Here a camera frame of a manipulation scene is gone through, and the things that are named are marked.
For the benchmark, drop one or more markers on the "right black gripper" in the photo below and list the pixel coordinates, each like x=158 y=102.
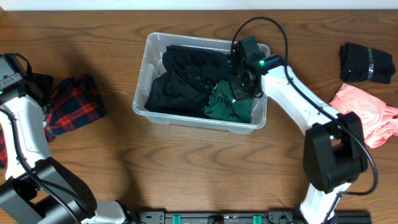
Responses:
x=240 y=91

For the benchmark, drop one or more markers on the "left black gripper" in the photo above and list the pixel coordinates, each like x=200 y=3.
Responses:
x=37 y=86

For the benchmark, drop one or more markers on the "dark green shirt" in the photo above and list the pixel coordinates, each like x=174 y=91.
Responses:
x=223 y=106

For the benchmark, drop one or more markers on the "large black garment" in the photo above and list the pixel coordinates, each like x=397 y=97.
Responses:
x=190 y=76

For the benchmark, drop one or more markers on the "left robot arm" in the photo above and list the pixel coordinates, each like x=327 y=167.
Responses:
x=38 y=189

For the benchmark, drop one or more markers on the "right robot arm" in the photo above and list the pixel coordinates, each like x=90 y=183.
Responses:
x=333 y=158

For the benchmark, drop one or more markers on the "red plaid flannel shirt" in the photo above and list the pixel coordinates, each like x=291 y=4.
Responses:
x=74 y=103

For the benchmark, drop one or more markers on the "clear plastic storage bin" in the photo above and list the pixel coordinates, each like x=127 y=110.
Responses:
x=152 y=68

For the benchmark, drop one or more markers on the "black rolled garment with band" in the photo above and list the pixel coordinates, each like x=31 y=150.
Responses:
x=360 y=64

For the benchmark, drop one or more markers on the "pink crumpled garment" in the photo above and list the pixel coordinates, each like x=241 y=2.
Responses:
x=379 y=120

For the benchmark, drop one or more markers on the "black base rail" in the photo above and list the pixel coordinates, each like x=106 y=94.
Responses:
x=270 y=217

